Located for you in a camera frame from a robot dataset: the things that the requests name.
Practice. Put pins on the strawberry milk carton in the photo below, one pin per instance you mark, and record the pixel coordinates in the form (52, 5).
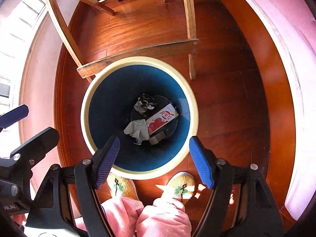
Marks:
(161, 118)

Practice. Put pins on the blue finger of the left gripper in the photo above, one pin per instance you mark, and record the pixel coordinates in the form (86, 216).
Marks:
(13, 116)
(36, 148)

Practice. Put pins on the crumpled dark wrapper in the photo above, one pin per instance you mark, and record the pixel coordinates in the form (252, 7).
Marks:
(144, 103)

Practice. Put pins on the blue cream-rimmed trash bin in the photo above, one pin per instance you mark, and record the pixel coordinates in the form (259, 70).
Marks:
(108, 107)

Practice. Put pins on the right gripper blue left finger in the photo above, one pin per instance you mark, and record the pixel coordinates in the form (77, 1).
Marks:
(103, 160)

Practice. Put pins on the crumpled white tissue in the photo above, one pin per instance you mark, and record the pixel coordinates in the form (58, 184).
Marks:
(138, 130)

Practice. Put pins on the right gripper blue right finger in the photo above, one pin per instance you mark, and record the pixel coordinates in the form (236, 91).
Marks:
(203, 160)

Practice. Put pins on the pink bed sheet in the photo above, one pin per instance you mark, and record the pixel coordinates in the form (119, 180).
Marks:
(281, 35)

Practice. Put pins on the left yellow knit slipper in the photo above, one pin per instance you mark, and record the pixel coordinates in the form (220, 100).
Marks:
(121, 187)

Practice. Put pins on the pink trouser legs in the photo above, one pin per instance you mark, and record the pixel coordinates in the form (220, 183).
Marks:
(165, 217)

